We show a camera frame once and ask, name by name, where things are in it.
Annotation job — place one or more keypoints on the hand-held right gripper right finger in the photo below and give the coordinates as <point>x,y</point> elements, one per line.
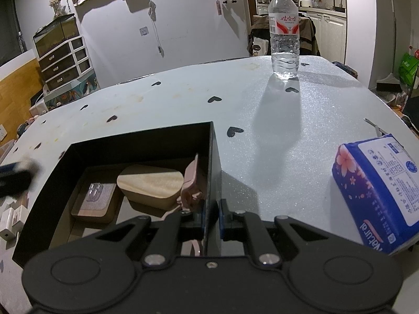
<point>222,219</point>

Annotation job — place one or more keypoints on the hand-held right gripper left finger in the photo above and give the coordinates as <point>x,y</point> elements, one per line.
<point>176,225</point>

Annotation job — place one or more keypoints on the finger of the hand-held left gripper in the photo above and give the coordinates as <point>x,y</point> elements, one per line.
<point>9,168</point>
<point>16,184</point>

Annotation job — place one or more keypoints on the white charger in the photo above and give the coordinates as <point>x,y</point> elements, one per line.
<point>14,216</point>

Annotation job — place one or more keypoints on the oval wooden box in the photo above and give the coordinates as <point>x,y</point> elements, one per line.
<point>147,183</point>

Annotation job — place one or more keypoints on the pink hair claw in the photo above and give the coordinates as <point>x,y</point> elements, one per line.
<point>191,173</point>

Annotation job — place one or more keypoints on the wooden block with clear hook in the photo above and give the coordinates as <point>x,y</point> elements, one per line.
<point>95,210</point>

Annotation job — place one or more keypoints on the black cardboard box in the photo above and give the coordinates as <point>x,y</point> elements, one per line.
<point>131,137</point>

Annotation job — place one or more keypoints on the silver metal tool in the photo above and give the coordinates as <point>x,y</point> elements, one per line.
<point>376,127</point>

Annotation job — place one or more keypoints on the pile of plush toys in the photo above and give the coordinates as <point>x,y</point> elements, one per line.
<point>29,124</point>

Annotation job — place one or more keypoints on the white appliance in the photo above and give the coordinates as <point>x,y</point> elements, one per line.
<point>37,106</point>

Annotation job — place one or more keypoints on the grey heart print table mat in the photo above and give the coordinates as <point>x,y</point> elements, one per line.
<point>294,170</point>

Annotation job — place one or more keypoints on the painted teal cabinet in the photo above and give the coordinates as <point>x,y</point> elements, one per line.
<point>75,95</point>

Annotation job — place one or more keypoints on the white plastic drawer unit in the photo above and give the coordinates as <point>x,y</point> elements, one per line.
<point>65,65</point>

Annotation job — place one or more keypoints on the glass fish tank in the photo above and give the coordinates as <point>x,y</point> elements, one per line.
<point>55,39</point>

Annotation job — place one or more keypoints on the blue floral tissue pack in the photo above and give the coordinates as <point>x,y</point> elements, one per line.
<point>376,189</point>

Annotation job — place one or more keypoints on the dried flowers in vase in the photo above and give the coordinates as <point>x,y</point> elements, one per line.
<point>56,1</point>

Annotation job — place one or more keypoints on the white bag with black logo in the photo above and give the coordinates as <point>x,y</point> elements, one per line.
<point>260,47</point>

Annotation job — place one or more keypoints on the clear plastic water bottle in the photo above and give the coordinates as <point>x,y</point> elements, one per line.
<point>284,39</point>

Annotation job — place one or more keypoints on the white kitchen base cabinet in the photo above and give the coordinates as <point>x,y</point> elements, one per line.
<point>327,36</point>

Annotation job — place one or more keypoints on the green plastic bag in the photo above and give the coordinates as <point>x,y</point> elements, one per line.
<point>409,70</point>

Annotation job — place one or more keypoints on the white wall socket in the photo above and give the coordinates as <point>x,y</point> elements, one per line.
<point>2,132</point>

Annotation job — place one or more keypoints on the small clear wall hook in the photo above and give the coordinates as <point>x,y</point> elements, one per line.
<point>143,30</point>

